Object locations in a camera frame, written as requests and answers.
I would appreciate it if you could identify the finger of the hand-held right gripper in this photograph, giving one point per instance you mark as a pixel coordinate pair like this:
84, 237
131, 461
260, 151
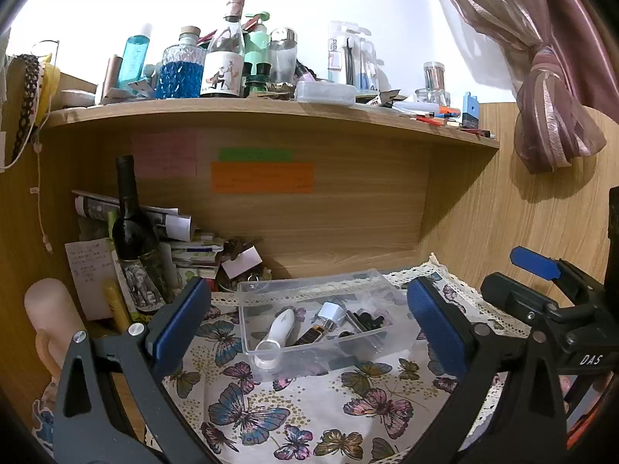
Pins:
532, 260
512, 295

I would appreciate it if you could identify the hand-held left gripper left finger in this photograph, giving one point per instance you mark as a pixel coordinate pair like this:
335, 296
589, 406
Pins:
179, 319

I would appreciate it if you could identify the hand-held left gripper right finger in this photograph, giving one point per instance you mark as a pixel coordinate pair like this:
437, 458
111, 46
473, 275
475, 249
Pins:
435, 328

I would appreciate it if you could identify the black hair clip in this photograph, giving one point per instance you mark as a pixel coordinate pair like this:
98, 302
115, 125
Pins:
371, 320

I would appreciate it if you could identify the silver metal tube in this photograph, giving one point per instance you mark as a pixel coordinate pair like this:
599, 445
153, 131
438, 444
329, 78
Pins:
358, 323

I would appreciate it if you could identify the black round cap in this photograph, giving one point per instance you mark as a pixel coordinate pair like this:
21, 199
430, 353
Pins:
348, 334

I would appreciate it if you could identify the white electric shaver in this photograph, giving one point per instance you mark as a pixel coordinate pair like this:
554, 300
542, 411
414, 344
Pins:
278, 333

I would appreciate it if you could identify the black tube with gold band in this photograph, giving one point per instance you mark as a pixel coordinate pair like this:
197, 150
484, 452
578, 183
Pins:
312, 336

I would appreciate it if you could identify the clear plastic box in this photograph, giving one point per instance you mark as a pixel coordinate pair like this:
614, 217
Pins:
309, 295

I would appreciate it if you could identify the yellow cylinder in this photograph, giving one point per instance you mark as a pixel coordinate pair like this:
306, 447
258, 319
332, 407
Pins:
118, 307

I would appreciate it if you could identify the stack of magazines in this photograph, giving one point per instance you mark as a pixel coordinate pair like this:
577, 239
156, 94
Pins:
188, 251

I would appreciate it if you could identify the small white pink box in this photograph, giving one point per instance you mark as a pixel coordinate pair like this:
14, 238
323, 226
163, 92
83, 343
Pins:
241, 263

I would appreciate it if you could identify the white handwritten paper note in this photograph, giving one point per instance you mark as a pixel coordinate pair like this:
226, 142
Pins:
89, 275

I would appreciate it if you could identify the dark wine bottle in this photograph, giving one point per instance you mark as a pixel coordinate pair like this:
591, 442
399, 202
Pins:
130, 232

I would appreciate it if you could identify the pink cup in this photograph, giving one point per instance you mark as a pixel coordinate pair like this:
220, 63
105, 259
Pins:
48, 309

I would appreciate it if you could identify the butterfly printed tablecloth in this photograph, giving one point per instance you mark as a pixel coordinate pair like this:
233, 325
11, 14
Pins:
329, 406

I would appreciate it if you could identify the wooden desk hutch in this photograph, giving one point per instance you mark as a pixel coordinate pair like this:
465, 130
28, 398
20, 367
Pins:
362, 212

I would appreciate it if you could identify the blue plastic box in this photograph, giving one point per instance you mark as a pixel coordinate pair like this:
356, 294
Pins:
470, 111

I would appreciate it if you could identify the orange sticky note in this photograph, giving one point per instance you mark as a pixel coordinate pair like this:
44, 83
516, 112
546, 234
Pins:
261, 178

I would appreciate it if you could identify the pink striped curtain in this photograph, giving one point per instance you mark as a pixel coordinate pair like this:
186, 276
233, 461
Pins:
551, 96

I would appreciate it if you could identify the pink sticky note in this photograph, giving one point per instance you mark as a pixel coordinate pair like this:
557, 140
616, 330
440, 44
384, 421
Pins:
164, 154

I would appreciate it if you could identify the orange marker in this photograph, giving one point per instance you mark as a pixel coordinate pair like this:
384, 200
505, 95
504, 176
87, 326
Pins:
447, 111

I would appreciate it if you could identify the green sticky note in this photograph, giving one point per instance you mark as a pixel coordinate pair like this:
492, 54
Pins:
256, 155

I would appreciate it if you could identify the short glass jar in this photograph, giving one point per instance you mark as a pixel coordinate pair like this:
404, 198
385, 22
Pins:
428, 97

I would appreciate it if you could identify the clear cylinder jar of sticks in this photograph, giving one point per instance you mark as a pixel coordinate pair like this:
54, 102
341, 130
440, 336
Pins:
434, 77

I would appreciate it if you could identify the glass bottle with blue liquid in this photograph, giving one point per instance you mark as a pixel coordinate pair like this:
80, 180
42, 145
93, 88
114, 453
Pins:
179, 72

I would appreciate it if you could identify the rose gold tube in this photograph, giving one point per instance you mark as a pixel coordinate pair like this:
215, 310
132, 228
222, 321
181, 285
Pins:
113, 77

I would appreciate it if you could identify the dark green small bottle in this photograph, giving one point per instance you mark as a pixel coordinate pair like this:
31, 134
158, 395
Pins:
256, 80

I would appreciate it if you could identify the clear tall labelled bottle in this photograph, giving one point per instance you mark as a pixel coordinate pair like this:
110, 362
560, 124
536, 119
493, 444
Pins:
222, 67

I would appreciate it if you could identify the teal plastic bottle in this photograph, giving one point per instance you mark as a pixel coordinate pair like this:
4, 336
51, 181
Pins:
134, 63

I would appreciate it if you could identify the clear lidded container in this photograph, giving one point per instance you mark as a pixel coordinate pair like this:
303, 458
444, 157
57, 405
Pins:
324, 92

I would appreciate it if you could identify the yellow hanging ornament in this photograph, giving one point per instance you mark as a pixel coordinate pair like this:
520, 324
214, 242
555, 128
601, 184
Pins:
50, 87

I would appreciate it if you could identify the patterned headband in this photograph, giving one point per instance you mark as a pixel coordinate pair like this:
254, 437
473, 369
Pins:
26, 101

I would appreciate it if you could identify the packaged brush set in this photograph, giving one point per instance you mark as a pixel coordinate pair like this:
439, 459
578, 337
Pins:
350, 58

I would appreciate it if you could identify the glass jar with silver lid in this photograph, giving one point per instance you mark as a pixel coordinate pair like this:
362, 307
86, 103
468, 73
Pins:
282, 58

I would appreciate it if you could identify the mint green pump bottle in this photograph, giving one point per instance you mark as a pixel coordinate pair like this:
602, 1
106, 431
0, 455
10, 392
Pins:
256, 43

